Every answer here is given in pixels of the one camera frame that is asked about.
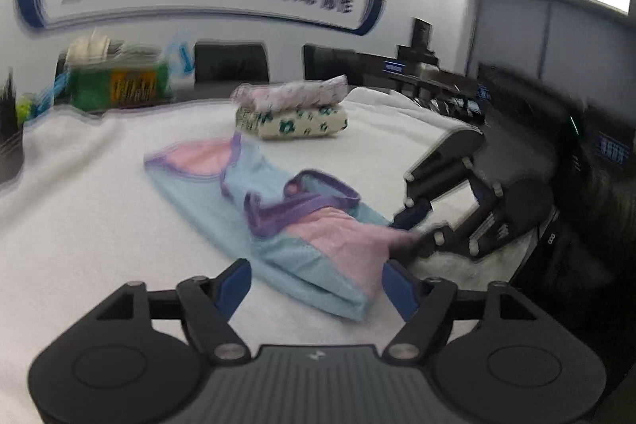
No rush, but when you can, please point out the grey window blind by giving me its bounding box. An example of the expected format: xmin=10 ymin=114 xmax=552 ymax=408
xmin=472 ymin=0 xmax=636 ymax=92

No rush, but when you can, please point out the yellow-green cloth item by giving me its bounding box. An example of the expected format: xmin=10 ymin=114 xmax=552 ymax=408
xmin=15 ymin=93 xmax=41 ymax=127

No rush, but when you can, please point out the folded cream green-flower garment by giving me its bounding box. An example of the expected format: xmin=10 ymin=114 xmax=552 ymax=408
xmin=235 ymin=103 xmax=349 ymax=141

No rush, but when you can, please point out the folded pink floral garment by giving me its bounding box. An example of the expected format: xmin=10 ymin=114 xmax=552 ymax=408
xmin=231 ymin=75 xmax=349 ymax=112

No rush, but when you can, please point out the black desk monitor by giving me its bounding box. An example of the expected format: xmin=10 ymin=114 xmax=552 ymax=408
xmin=396 ymin=17 xmax=442 ymax=68

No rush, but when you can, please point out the cream cloth in bag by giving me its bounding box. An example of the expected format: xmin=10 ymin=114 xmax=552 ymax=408
xmin=67 ymin=34 xmax=122 ymax=62

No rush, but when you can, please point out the black walkie-talkie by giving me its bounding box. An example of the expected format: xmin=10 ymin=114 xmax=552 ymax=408
xmin=0 ymin=66 xmax=25 ymax=185

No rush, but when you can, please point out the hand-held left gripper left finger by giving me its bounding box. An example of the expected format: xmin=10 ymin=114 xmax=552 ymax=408
xmin=94 ymin=257 xmax=252 ymax=364

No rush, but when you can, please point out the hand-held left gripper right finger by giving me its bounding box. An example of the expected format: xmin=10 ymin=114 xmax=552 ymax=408
xmin=382 ymin=259 xmax=541 ymax=362

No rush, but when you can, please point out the green zip bag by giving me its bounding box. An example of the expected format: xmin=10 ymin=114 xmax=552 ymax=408
xmin=50 ymin=39 xmax=196 ymax=109

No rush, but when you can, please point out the black office chair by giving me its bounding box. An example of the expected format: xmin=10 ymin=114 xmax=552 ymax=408
xmin=303 ymin=44 xmax=366 ymax=88
xmin=194 ymin=41 xmax=271 ymax=84

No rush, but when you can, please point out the white towel blanket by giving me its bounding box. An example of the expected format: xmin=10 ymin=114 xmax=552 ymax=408
xmin=0 ymin=86 xmax=562 ymax=424

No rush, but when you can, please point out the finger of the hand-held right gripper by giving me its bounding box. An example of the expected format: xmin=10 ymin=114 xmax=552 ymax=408
xmin=392 ymin=227 xmax=498 ymax=262
xmin=392 ymin=128 xmax=487 ymax=230

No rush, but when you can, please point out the pink and blue garment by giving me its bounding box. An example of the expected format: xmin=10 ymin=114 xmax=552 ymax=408
xmin=144 ymin=132 xmax=423 ymax=321

